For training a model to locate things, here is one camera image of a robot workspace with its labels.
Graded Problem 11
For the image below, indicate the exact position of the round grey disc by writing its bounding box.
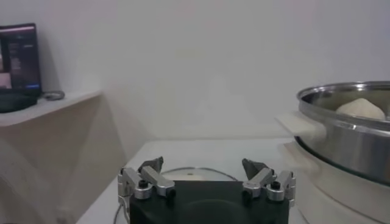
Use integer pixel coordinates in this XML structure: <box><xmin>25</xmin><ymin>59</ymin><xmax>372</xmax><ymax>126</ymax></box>
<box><xmin>41</xmin><ymin>90</ymin><xmax>66</xmax><ymax>102</ymax></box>

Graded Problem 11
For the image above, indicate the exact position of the glass lid with cream handle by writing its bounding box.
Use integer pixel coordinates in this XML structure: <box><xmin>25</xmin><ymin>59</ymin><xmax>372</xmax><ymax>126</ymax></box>
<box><xmin>113</xmin><ymin>166</ymin><xmax>238</xmax><ymax>224</ymax></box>

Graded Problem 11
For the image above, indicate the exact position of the stainless steel steamer basket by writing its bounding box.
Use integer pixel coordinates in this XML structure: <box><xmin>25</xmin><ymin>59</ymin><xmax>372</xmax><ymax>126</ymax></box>
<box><xmin>275</xmin><ymin>80</ymin><xmax>390</xmax><ymax>186</ymax></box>

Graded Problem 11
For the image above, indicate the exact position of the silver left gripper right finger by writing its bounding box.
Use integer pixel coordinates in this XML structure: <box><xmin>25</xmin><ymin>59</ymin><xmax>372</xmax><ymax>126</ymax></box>
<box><xmin>241</xmin><ymin>158</ymin><xmax>297</xmax><ymax>208</ymax></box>

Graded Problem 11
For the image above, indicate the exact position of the white side desk with mouse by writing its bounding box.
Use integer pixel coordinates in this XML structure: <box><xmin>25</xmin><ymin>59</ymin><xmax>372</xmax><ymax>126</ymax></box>
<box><xmin>0</xmin><ymin>89</ymin><xmax>103</xmax><ymax>127</ymax></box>

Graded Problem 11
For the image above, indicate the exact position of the white steamed baozi bun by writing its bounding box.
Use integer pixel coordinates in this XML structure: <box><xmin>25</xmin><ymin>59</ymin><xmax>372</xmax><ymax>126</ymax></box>
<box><xmin>335</xmin><ymin>97</ymin><xmax>386</xmax><ymax>121</ymax></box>

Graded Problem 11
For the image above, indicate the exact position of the cream electric cooker base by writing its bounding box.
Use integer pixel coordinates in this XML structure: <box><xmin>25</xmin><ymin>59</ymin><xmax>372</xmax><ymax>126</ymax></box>
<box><xmin>283</xmin><ymin>139</ymin><xmax>390</xmax><ymax>224</ymax></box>

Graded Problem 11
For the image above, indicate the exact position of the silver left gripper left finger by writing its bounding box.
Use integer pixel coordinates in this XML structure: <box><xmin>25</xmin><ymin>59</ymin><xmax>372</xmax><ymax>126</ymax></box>
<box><xmin>117</xmin><ymin>156</ymin><xmax>177</xmax><ymax>223</ymax></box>

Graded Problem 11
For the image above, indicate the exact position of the black laptop purple screen glow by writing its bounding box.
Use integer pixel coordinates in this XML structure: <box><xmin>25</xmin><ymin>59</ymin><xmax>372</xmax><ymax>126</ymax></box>
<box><xmin>0</xmin><ymin>23</ymin><xmax>43</xmax><ymax>95</ymax></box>

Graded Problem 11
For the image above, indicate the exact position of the black computer mouse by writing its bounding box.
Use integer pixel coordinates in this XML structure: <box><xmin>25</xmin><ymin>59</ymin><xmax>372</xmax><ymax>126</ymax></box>
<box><xmin>0</xmin><ymin>92</ymin><xmax>40</xmax><ymax>114</ymax></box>

